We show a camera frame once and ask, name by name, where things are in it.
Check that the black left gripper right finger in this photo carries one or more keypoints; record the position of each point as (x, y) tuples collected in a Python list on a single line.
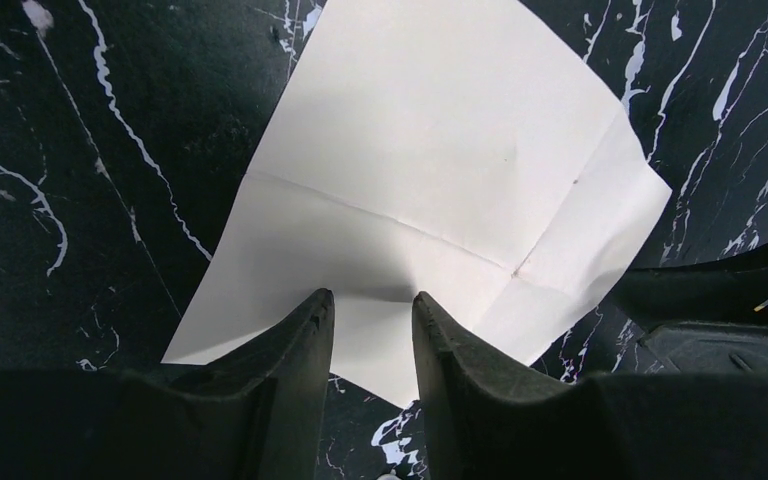
[(487, 416)]

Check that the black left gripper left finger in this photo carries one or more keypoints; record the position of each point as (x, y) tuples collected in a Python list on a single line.
[(254, 413)]

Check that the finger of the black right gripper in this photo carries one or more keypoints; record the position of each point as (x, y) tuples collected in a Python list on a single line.
[(704, 318)]

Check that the cream paper letter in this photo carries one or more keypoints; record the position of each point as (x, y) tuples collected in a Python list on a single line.
[(459, 148)]

